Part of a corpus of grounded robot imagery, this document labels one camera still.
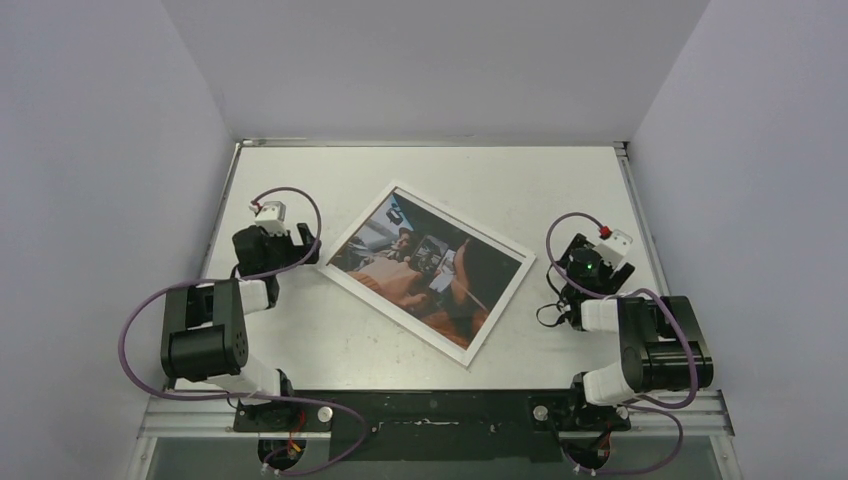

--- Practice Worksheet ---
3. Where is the light wooden picture frame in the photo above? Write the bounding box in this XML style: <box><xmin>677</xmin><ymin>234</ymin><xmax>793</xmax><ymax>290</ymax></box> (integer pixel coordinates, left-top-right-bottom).
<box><xmin>317</xmin><ymin>180</ymin><xmax>537</xmax><ymax>369</ymax></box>

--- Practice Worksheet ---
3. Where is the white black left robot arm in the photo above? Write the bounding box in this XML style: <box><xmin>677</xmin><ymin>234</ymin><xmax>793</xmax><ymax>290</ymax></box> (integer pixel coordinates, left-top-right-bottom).
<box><xmin>160</xmin><ymin>223</ymin><xmax>320</xmax><ymax>431</ymax></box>

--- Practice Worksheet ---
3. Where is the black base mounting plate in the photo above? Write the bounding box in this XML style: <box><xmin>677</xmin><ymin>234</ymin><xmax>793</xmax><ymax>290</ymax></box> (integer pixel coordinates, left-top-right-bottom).
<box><xmin>233</xmin><ymin>389</ymin><xmax>631</xmax><ymax>463</ymax></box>

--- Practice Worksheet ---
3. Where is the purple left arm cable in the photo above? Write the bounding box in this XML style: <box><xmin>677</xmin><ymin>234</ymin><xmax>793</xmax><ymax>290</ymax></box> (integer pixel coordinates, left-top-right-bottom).
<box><xmin>117</xmin><ymin>186</ymin><xmax>370</xmax><ymax>478</ymax></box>

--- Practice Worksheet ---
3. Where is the aluminium front rail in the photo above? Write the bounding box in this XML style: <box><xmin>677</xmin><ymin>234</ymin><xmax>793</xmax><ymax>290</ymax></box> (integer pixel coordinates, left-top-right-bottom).
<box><xmin>138</xmin><ymin>391</ymin><xmax>735</xmax><ymax>439</ymax></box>

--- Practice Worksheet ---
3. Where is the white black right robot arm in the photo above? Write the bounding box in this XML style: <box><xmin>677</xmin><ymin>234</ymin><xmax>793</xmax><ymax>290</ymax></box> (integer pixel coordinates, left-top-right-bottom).
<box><xmin>555</xmin><ymin>231</ymin><xmax>714</xmax><ymax>430</ymax></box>

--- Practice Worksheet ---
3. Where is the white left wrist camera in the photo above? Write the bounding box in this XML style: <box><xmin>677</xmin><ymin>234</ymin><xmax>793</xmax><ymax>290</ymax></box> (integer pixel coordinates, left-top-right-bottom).
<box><xmin>253</xmin><ymin>201</ymin><xmax>288</xmax><ymax>237</ymax></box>

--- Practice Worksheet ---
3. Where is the clear plastic sheet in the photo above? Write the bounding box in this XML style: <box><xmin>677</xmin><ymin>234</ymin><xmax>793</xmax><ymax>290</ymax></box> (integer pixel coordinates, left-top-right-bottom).
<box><xmin>327</xmin><ymin>188</ymin><xmax>525</xmax><ymax>350</ymax></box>

